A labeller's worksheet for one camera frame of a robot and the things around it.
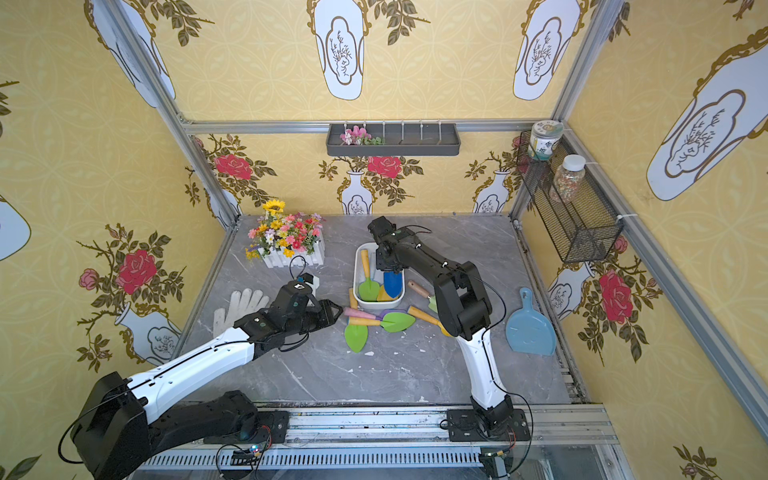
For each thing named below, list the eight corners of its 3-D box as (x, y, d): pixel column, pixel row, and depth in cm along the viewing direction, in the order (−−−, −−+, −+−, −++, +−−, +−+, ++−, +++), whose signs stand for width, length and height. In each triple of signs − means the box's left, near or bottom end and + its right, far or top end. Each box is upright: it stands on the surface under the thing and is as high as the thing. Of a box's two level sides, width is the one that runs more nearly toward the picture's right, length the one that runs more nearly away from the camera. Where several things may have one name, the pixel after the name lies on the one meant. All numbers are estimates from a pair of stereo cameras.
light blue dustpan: (511, 354, 88) (513, 351, 86) (494, 291, 101) (496, 288, 100) (559, 354, 88) (563, 351, 86) (537, 291, 101) (539, 288, 100)
